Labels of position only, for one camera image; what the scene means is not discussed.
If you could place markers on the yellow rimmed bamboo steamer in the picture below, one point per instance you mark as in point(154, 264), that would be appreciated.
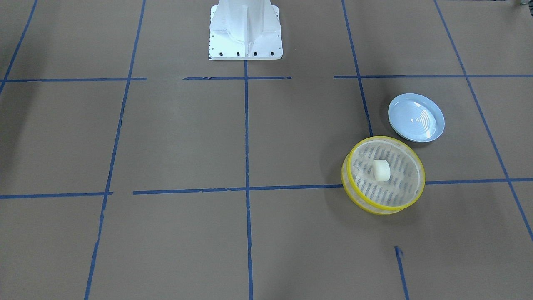
point(366, 200)

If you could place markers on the white camera post base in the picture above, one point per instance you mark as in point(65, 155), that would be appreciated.
point(245, 30)

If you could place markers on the white steamed bun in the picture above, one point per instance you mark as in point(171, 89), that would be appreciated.
point(381, 170)

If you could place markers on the light blue plate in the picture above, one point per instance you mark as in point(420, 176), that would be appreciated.
point(416, 118)

